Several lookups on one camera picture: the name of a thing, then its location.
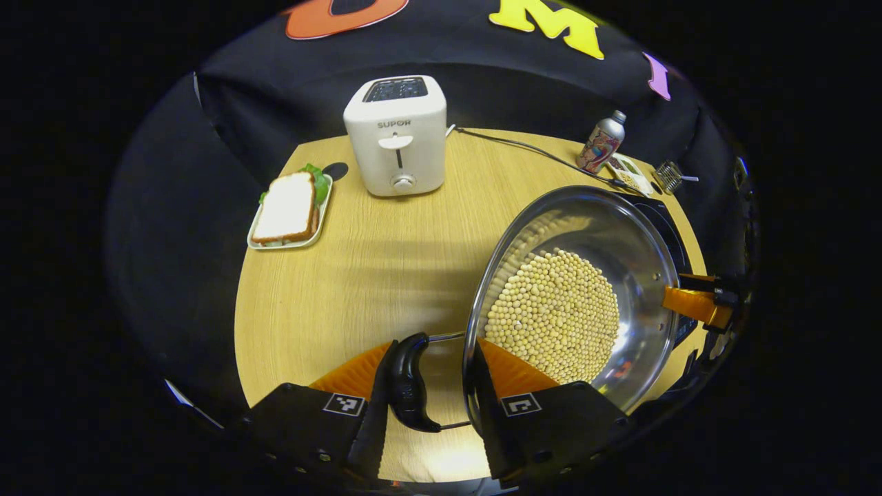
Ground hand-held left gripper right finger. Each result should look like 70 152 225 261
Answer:
471 338 629 483

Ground black backdrop cloth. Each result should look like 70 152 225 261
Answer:
103 0 759 431

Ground white toaster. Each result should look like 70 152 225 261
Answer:
343 75 448 198

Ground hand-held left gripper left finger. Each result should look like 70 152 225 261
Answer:
240 340 400 483

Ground metal wire holder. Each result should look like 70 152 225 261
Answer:
653 161 684 196

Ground black power cable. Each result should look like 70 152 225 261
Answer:
455 127 646 198

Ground pale green sandwich plate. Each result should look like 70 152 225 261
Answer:
247 164 335 251

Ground soybeans in pot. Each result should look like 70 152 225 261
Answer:
484 248 621 386

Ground white divided bean tray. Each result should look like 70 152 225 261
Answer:
606 153 656 199

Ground silver printed drink bottle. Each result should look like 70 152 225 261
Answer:
576 110 627 175

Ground black induction cooktop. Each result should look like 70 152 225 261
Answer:
620 192 701 347

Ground sandwich with lettuce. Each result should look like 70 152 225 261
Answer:
252 164 331 246

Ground stainless steel pot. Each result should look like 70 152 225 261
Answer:
383 185 684 434

